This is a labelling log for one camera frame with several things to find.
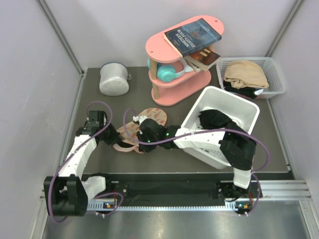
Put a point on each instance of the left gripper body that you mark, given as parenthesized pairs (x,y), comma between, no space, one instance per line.
(110,135)

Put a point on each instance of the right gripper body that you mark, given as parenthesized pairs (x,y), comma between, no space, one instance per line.
(143,137)

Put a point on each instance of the black bra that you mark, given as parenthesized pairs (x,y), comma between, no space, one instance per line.
(124,146)

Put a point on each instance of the floral mesh laundry bag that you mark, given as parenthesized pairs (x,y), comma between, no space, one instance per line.
(156,114)

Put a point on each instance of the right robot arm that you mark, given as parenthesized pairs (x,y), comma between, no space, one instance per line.
(233,142)

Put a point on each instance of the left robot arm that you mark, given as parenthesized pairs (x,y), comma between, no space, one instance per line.
(66,194)

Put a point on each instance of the white mesh cylinder bag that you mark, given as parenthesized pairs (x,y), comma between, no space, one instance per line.
(113,79)

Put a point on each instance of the teal headphones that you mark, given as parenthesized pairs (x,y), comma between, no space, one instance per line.
(167,73)

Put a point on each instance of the black clothes in bin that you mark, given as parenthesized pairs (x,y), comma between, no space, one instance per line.
(214,119)

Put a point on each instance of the white plastic bin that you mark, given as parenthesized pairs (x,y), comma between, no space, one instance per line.
(243,112)

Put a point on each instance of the brown book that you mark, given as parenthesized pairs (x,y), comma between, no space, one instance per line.
(202,59)

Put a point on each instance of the pink wooden shelf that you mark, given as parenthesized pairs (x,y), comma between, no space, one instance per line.
(158,50)

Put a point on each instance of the dark blue book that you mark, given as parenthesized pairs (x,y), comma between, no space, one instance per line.
(192,37)

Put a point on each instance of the black cloth in basket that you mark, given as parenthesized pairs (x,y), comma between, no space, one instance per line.
(248,92)

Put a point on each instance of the beige cloth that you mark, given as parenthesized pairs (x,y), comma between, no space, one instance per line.
(245,73)

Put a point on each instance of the white perforated basket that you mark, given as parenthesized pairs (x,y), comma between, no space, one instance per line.
(271,69)

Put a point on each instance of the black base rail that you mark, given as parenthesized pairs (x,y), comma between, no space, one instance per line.
(172,189)

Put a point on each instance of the aluminium frame post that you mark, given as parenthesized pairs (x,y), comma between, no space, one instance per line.
(60,35)

